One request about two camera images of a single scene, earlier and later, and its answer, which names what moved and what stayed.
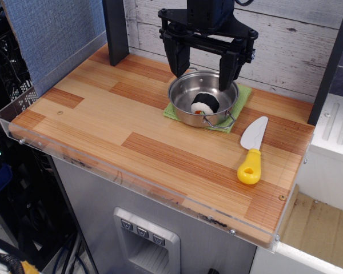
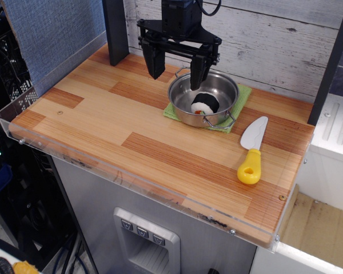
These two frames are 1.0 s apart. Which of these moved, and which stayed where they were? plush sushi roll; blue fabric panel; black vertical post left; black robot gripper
Moved: black robot gripper
Stayed: blue fabric panel; plush sushi roll; black vertical post left
